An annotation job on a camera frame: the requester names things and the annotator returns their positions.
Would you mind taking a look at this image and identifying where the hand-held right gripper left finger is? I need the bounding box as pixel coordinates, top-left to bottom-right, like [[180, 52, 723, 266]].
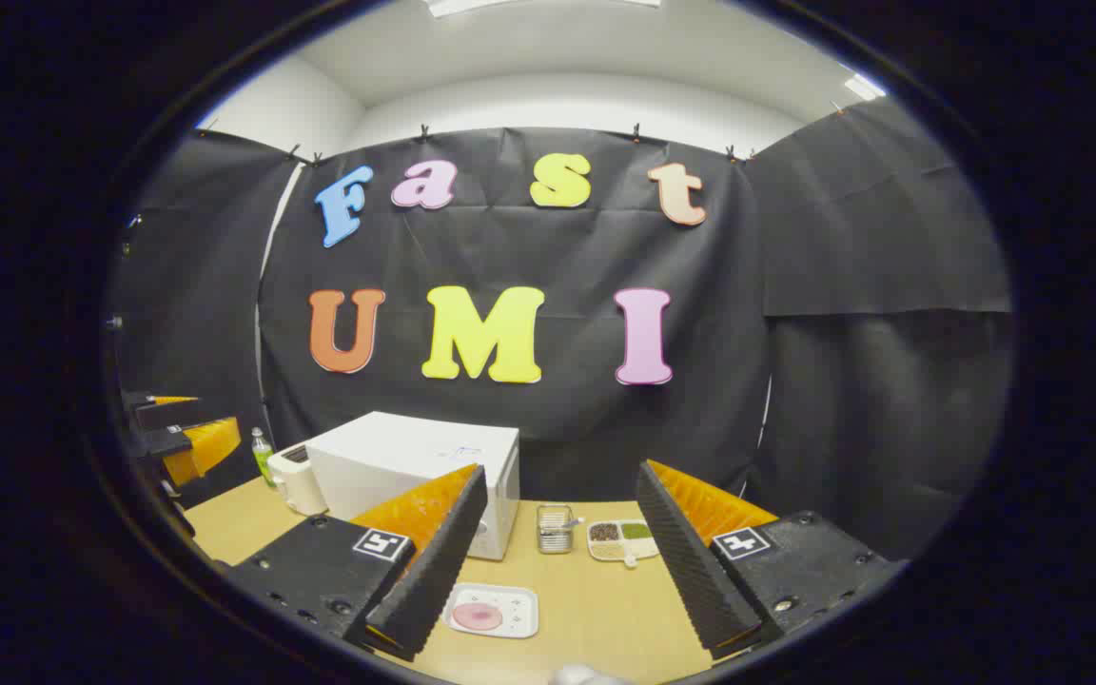
[[223, 463, 490, 662]]

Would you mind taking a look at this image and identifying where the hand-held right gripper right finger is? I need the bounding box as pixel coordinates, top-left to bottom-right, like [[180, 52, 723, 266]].
[[636, 460, 909, 661]]

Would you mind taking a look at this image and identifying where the pink ham slice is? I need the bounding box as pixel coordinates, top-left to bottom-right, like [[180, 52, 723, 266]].
[[452, 602, 504, 632]]

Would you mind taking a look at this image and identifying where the white square plate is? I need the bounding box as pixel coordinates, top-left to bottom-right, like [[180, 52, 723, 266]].
[[443, 582, 540, 639]]

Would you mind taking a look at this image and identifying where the white microwave oven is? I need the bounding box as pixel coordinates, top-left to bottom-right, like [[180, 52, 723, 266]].
[[305, 411, 521, 561]]

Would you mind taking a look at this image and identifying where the white divided bean dish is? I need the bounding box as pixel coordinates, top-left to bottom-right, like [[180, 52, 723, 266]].
[[587, 519, 660, 565]]

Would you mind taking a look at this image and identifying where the white toaster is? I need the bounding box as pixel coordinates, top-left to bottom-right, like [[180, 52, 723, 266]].
[[267, 442, 328, 517]]

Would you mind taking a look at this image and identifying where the metal wire basket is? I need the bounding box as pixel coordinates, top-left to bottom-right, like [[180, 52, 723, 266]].
[[536, 504, 576, 556]]

